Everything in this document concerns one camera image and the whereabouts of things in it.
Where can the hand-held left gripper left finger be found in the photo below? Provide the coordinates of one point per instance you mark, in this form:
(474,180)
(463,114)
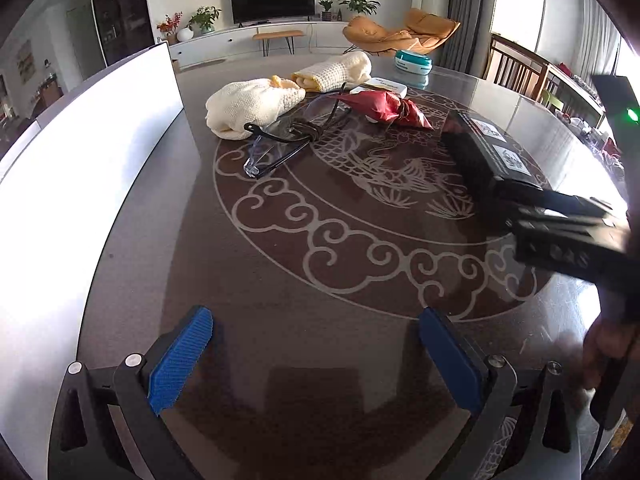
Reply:
(180,355)

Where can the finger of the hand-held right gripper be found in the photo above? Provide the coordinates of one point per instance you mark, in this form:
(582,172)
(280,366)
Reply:
(550,195)
(560,217)

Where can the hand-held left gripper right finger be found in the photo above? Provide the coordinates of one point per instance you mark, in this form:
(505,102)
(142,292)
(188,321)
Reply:
(450,355)

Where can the black box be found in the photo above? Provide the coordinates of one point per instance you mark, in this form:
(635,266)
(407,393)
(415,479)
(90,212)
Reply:
(480,150)

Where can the red twisted packet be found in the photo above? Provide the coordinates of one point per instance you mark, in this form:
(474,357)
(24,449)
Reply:
(380,107)

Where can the white sunscreen bottle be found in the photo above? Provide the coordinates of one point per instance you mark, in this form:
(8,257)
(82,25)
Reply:
(387,85)

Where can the white cardboard box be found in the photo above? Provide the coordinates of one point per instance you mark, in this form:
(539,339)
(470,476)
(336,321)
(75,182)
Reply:
(75,185)

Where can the clear safety glasses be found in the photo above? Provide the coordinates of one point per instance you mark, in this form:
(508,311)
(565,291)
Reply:
(280,150)

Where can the cream knitted glove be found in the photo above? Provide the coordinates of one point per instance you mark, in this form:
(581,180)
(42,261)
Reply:
(245,105)
(335,70)

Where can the teal round container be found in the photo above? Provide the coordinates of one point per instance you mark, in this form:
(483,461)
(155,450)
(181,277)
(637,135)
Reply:
(412,65)

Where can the person's right hand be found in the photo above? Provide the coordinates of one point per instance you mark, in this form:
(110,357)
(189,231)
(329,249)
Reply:
(607,350)

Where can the wooden sideboard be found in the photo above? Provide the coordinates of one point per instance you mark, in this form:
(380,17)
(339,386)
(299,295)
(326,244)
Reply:
(580,92)

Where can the wooden slatted chair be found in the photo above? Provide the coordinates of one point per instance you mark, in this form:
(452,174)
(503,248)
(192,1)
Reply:
(515,67)

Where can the white sheer curtain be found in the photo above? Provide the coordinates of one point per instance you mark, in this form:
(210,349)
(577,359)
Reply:
(600,30)

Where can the grey curtain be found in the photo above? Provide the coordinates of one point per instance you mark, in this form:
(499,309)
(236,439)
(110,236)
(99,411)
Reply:
(467,10)

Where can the orange rocking chair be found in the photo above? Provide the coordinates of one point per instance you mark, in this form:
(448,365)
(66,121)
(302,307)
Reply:
(385,32)

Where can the large potted plant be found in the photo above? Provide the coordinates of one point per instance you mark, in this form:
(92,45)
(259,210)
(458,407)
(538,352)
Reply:
(359,2)

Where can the small potted plant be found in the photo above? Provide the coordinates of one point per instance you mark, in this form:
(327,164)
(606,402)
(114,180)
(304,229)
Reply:
(326,9)

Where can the white television cabinet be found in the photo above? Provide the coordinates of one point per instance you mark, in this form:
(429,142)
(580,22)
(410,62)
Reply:
(220,42)

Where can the wooden bench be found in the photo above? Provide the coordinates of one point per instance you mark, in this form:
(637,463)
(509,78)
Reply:
(277,35)

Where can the white vase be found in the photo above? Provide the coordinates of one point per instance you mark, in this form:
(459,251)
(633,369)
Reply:
(185,34)

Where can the red flower arrangement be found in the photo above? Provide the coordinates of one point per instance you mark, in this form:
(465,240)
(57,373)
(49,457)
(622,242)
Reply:
(169,25)

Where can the leafy potted plant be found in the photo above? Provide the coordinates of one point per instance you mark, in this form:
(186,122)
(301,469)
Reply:
(205,19)

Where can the television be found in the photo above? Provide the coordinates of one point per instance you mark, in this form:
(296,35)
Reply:
(272,0)

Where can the dark glass display cabinet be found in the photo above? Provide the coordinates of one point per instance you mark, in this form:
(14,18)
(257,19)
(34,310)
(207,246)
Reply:
(122,10)

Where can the wall painting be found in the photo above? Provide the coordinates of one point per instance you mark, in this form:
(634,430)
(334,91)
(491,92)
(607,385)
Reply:
(25,60)

